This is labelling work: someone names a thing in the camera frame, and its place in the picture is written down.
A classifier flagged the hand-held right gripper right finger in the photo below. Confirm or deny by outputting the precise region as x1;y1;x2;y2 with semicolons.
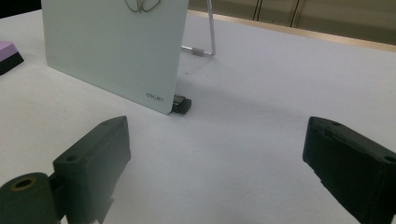
302;116;396;224

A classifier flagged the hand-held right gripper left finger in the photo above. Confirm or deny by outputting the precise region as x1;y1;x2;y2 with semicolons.
51;115;132;224

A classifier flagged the purple and black eraser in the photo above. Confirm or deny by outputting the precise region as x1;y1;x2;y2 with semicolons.
0;40;25;77

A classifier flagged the black board foot clip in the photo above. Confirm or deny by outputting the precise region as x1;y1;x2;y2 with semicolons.
171;93;192;116

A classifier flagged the pale green glass whiteboard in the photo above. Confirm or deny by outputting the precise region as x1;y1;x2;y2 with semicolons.
41;0;190;116

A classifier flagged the metal wire board stand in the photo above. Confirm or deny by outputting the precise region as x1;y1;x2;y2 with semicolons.
181;0;217;59

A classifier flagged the black cable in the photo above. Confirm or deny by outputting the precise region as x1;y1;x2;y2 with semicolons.
253;0;263;21

